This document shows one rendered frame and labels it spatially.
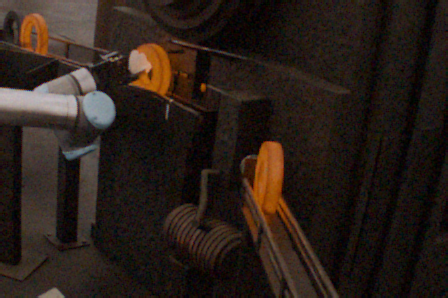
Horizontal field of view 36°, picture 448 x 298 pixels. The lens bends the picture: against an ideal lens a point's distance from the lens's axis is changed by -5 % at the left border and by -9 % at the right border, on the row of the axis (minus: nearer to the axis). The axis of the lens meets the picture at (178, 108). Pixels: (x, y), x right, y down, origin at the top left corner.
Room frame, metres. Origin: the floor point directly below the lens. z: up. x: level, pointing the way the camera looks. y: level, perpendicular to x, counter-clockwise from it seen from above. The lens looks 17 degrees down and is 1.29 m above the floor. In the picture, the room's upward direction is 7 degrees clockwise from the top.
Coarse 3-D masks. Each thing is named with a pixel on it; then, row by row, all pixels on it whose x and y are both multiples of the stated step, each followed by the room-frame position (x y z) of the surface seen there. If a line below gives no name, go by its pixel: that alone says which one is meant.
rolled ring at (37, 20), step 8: (32, 16) 2.58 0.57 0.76; (40, 16) 2.58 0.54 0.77; (24, 24) 2.63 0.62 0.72; (32, 24) 2.62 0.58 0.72; (40, 24) 2.54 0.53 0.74; (24, 32) 2.63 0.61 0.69; (40, 32) 2.52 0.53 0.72; (24, 40) 2.63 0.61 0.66; (40, 40) 2.51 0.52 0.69; (48, 40) 2.53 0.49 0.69; (40, 48) 2.51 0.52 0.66
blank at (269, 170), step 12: (264, 144) 1.43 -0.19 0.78; (276, 144) 1.42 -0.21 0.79; (264, 156) 1.41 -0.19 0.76; (276, 156) 1.38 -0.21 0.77; (264, 168) 1.39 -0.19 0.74; (276, 168) 1.35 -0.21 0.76; (264, 180) 1.37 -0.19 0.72; (276, 180) 1.34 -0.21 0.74; (264, 192) 1.35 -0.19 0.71; (276, 192) 1.34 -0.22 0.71; (264, 204) 1.34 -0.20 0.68; (276, 204) 1.34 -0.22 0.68
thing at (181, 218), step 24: (168, 216) 1.61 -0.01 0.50; (192, 216) 1.57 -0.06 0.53; (216, 216) 1.58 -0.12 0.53; (168, 240) 1.58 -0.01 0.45; (192, 240) 1.51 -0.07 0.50; (216, 240) 1.47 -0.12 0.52; (240, 240) 1.48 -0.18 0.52; (168, 264) 1.58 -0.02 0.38; (192, 264) 1.55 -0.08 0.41; (216, 264) 1.45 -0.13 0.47; (168, 288) 1.57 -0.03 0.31; (192, 288) 1.54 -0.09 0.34
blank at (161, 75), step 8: (144, 48) 2.03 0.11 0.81; (152, 48) 2.00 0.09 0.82; (160, 48) 2.01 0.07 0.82; (152, 56) 2.00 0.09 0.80; (160, 56) 1.98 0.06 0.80; (152, 64) 1.99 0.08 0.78; (160, 64) 1.97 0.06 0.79; (168, 64) 1.98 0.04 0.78; (152, 72) 1.99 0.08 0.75; (160, 72) 1.96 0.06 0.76; (168, 72) 1.97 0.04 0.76; (144, 80) 2.03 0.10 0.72; (152, 80) 1.98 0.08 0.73; (160, 80) 1.96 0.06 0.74; (168, 80) 1.97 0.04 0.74; (152, 88) 1.98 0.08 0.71; (160, 88) 1.96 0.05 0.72
